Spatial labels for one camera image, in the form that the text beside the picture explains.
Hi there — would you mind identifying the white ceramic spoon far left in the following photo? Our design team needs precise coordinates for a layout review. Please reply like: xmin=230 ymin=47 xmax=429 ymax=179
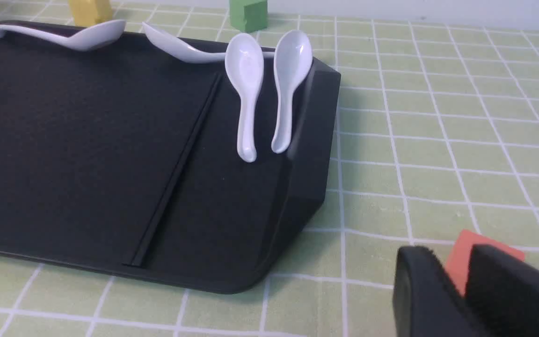
xmin=0 ymin=19 xmax=126 ymax=51

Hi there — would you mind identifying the black plastic tray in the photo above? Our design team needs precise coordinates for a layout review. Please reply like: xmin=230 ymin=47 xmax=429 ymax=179
xmin=0 ymin=32 xmax=342 ymax=294

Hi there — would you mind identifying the green checkered tablecloth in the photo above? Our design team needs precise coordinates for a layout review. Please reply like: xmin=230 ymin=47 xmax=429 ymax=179
xmin=0 ymin=13 xmax=539 ymax=337

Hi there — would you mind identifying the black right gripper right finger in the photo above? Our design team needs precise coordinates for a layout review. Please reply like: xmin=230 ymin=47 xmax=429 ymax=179
xmin=466 ymin=244 xmax=539 ymax=337

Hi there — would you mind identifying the white ceramic spoon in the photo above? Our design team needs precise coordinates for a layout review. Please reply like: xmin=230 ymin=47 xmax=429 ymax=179
xmin=0 ymin=19 xmax=126 ymax=51
xmin=271 ymin=30 xmax=313 ymax=154
xmin=225 ymin=33 xmax=264 ymax=163
xmin=142 ymin=22 xmax=276 ymax=64

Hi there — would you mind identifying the black chopstick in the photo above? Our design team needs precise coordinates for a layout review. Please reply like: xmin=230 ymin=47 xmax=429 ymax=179
xmin=122 ymin=71 xmax=223 ymax=267

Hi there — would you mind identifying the green block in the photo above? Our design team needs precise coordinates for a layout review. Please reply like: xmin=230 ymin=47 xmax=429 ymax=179
xmin=229 ymin=0 xmax=268 ymax=33

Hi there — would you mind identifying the orange block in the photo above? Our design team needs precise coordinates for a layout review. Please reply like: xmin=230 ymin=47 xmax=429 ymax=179
xmin=444 ymin=229 xmax=525 ymax=297

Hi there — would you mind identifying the yellow block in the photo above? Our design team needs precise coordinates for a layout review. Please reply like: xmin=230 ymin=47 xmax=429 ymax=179
xmin=68 ymin=0 xmax=113 ymax=27

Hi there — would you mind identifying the white ceramic spoon rightmost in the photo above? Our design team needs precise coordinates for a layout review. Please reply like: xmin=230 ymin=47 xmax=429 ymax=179
xmin=271 ymin=30 xmax=313 ymax=154

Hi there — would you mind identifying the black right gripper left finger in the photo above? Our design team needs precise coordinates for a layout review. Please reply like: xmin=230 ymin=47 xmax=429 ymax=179
xmin=392 ymin=246 xmax=485 ymax=337

